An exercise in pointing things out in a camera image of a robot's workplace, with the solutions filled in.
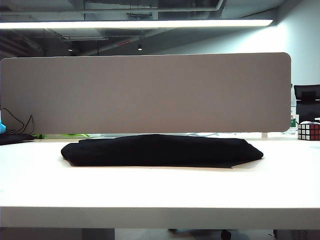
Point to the black polo T-shirt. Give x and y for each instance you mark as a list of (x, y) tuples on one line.
[(160, 152)]

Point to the beige desk divider panel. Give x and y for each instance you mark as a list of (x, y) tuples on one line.
[(150, 92)]

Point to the black pendant spot lamp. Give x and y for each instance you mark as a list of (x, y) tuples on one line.
[(140, 47), (70, 49)]

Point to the red ceiling sign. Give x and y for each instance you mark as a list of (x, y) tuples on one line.
[(123, 43)]

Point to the long ceiling light strip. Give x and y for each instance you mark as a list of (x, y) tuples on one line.
[(125, 24)]

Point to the white ceiling pipe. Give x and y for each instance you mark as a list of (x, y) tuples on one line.
[(150, 10)]

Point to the bright green object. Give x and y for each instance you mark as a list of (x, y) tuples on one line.
[(40, 136)]

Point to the grey table leg panel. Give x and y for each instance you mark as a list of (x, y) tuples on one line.
[(98, 235)]

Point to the black chair base castor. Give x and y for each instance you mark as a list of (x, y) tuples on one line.
[(226, 235)]

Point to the plastic bottle green label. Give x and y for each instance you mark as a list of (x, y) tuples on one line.
[(293, 121)]

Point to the black flat pad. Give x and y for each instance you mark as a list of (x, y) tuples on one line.
[(15, 138)]

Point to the black mesh office chair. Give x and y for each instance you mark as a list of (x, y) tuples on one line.
[(307, 107)]

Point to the Rubik's cube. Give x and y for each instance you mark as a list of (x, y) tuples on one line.
[(308, 131)]

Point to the light blue object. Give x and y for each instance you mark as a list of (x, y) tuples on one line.
[(2, 127)]

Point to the grey computer tower grille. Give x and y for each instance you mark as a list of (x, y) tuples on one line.
[(300, 235)]

